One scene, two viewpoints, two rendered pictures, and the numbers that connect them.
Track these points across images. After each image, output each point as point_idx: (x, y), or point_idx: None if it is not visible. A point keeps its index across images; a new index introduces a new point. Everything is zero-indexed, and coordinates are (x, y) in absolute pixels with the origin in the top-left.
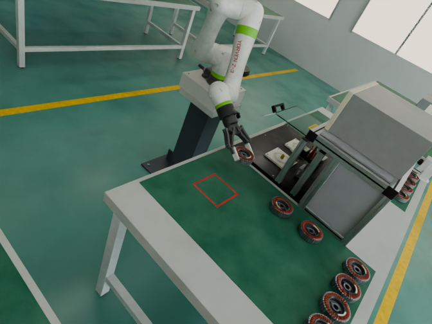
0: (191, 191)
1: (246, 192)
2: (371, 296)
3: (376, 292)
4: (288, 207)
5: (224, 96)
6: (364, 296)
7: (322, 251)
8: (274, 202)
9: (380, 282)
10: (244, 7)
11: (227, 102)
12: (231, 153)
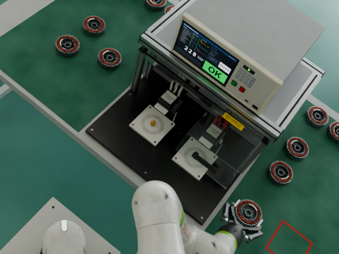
0: None
1: (274, 209)
2: (329, 111)
3: (323, 105)
4: (281, 165)
5: (232, 245)
6: (331, 117)
7: (306, 141)
8: (284, 180)
9: (311, 97)
10: (179, 221)
11: (234, 240)
12: (215, 227)
